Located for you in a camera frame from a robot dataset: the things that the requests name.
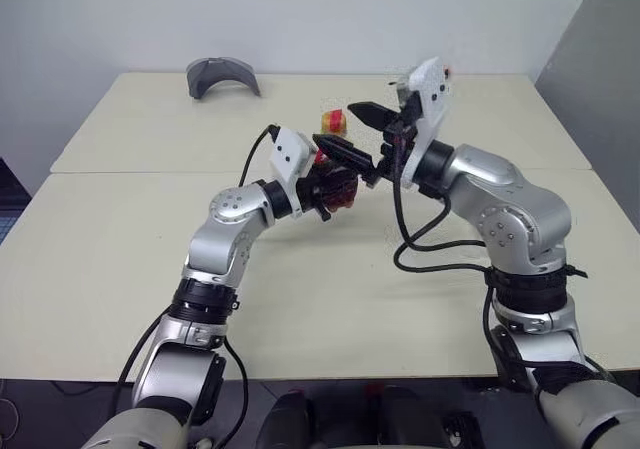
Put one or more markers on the red yellow small toy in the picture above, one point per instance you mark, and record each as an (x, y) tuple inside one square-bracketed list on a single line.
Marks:
[(332, 121)]

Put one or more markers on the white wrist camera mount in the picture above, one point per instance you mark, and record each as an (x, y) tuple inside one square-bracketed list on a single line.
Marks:
[(290, 154), (425, 99)]

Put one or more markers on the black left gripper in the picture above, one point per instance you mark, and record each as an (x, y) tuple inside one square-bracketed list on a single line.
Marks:
[(311, 191)]

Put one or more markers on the grey partition screen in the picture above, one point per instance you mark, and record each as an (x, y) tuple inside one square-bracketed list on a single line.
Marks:
[(600, 69)]

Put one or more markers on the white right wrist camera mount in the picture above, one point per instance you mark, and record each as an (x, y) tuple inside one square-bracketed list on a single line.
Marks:
[(425, 99)]

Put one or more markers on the grey curved plastic piece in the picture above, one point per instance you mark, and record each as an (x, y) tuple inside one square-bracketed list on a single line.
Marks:
[(220, 71)]

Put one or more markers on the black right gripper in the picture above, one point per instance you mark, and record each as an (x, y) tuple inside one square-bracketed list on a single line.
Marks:
[(402, 134)]

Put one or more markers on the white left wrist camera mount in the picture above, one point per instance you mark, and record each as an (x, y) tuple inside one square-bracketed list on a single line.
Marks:
[(290, 154)]

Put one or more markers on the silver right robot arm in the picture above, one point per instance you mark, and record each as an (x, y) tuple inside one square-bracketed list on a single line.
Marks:
[(505, 204)]

